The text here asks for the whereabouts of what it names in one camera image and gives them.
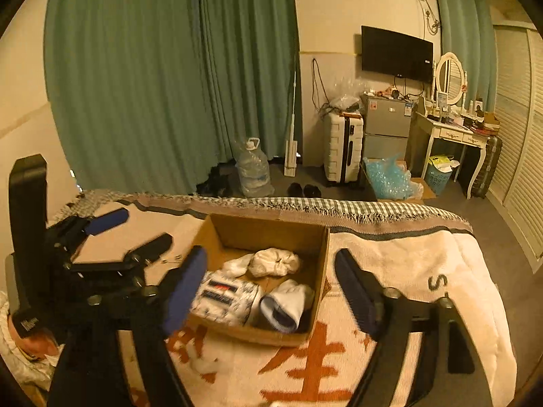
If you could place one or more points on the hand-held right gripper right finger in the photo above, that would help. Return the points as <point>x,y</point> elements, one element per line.
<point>355,290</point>

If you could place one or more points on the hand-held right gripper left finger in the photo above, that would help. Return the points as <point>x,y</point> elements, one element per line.
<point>186,290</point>

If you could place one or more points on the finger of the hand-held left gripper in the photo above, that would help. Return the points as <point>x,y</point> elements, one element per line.
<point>106,221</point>
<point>152,246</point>

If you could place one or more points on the patterned white sock pair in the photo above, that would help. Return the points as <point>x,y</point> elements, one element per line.
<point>225,297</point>

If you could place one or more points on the small white sock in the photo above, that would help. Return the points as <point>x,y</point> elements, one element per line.
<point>237,266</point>

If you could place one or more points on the white and blue sock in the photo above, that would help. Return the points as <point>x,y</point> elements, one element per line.
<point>289,301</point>

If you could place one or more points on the white sock bundle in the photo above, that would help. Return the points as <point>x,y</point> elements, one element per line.
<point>275,263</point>

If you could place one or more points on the brown cardboard box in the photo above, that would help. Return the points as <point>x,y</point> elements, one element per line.
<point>263,229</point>

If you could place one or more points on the person's left hand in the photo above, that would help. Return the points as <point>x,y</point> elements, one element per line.
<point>38,344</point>

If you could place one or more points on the printed cream blanket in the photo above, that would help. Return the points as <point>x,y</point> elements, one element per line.
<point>424,263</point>

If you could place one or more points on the small white fluff piece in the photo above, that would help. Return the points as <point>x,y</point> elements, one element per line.
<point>204,364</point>

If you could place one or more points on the checked bed cover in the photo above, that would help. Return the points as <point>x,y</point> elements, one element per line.
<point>382,208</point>

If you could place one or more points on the dark shoes pile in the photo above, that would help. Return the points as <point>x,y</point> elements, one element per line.
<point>216,182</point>

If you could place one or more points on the dark slipper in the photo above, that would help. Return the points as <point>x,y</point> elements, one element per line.
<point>295,189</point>
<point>313,190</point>

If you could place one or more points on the blue bubble wrap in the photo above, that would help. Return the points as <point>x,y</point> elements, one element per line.
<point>388,178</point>

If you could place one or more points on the open cardboard carton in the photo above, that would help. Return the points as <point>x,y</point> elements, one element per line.
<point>426,188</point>

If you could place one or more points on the large clear water bottle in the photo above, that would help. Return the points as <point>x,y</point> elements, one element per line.
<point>253,171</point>

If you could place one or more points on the blue waste basket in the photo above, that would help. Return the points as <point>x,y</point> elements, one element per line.
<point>439,178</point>

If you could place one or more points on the white suitcase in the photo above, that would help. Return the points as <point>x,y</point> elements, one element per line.
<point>339,148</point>

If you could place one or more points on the white flat mop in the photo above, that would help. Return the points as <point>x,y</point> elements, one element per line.
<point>292,157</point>

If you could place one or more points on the wide green curtain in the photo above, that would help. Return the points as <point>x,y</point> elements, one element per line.
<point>148,72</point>

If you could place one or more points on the grey small fridge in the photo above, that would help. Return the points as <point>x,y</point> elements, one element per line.
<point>387,127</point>

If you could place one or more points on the dark suitcase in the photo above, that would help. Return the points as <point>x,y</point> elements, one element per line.
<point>488,165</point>

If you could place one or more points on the white dressing table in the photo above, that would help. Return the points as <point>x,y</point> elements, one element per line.
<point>452,133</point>

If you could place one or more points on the clear plastic bag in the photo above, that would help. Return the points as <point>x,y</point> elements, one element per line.
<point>345,99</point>

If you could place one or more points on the white louvred wardrobe doors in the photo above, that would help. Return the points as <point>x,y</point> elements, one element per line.
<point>519,135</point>

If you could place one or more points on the white oval mirror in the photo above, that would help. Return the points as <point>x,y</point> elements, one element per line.
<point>450,77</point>

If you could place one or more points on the narrow green curtain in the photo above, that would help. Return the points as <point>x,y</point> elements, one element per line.
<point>464,29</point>

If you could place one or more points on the black wall television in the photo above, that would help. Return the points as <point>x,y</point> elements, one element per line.
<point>396,53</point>

